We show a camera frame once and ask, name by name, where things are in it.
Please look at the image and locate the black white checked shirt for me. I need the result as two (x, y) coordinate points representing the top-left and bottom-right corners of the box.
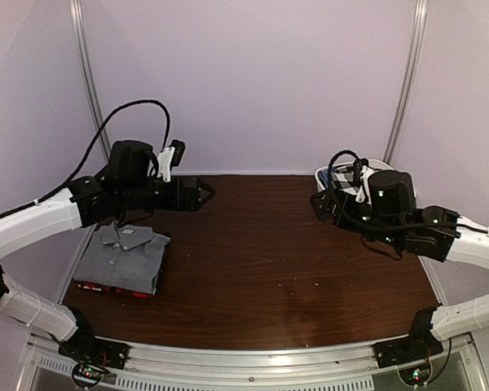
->
(334, 172), (361, 191)

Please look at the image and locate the blue plaid shirt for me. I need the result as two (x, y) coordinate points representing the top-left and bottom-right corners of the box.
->
(317, 169), (345, 187)

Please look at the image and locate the white laundry basket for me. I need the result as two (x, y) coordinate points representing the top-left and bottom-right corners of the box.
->
(314, 159), (392, 191)

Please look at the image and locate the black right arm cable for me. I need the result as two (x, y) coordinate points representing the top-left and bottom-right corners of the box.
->
(328, 149), (368, 213)

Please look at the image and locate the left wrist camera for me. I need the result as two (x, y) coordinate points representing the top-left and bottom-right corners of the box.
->
(157, 139), (186, 182)

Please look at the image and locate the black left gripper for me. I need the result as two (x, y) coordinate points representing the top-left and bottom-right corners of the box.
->
(119, 178), (215, 213)

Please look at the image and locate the aluminium corner post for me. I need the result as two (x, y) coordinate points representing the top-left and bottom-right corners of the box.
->
(68, 0), (110, 152)
(383, 0), (428, 165)

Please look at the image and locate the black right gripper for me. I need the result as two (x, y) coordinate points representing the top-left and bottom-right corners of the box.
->
(311, 187), (403, 248)

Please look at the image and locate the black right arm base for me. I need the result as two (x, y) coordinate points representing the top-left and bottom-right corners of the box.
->
(373, 336), (443, 388)

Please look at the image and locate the grey long sleeve shirt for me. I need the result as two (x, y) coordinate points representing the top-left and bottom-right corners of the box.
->
(73, 223), (171, 295)

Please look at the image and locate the right aluminium corner post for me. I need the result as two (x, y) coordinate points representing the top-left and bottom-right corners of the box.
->
(383, 0), (428, 165)

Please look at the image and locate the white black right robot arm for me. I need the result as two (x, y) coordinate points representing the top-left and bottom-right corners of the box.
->
(322, 166), (489, 360)

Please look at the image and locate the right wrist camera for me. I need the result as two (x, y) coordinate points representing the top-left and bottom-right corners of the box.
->
(353, 158), (377, 204)

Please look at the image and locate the left aluminium corner post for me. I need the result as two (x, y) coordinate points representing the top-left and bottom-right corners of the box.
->
(68, 0), (110, 152)

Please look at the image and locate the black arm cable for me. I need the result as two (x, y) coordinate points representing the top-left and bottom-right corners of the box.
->
(328, 149), (368, 213)
(0, 98), (173, 225)

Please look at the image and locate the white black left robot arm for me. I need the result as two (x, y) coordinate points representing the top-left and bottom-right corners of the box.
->
(0, 176), (337, 362)

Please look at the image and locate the aluminium front rail frame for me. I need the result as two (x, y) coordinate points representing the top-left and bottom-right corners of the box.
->
(12, 332), (489, 390)

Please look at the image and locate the red black plaid shirt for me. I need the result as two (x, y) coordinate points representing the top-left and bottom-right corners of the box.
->
(75, 281), (154, 299)

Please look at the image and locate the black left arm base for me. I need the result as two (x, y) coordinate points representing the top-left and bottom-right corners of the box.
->
(55, 339), (129, 389)

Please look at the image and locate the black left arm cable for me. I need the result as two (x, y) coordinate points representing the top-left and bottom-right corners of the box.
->
(0, 98), (173, 225)

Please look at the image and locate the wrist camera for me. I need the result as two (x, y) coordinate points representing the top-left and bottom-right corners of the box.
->
(157, 139), (186, 182)
(353, 158), (377, 204)

